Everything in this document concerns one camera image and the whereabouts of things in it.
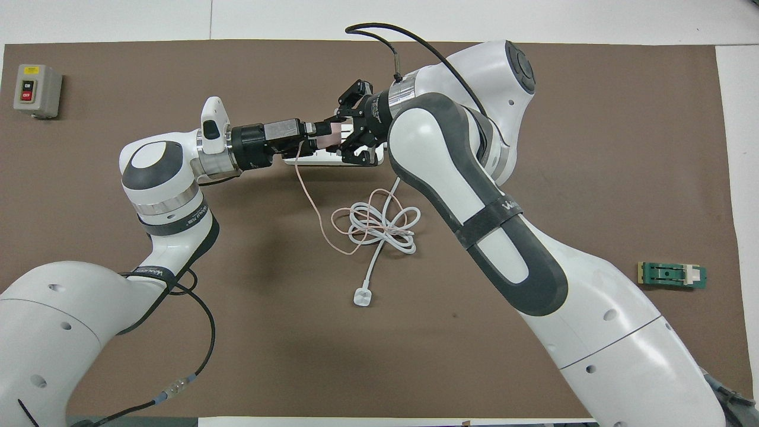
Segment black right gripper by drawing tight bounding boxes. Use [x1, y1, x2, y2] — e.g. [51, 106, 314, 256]
[336, 79, 396, 167]

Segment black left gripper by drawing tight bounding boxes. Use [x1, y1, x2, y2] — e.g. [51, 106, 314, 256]
[231, 118, 334, 171]

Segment pink charger adapter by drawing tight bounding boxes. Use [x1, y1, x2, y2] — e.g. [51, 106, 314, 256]
[317, 123, 346, 151]

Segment thin pink charging cable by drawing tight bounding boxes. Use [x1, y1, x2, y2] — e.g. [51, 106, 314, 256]
[294, 139, 416, 256]

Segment white power strip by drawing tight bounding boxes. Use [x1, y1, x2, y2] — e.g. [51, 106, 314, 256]
[282, 145, 387, 167]

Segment brown table mat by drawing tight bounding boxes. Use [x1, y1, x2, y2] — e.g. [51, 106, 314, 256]
[0, 39, 757, 419]

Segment white power strip cord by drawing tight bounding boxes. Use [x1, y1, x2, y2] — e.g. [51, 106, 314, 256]
[347, 177, 423, 307]

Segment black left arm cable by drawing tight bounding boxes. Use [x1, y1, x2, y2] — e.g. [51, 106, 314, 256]
[70, 268, 218, 427]

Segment grey on-off switch box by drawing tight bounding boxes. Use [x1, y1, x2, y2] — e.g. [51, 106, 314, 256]
[13, 63, 63, 120]

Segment green knife switch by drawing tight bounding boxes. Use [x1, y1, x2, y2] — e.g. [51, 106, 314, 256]
[637, 262, 708, 292]

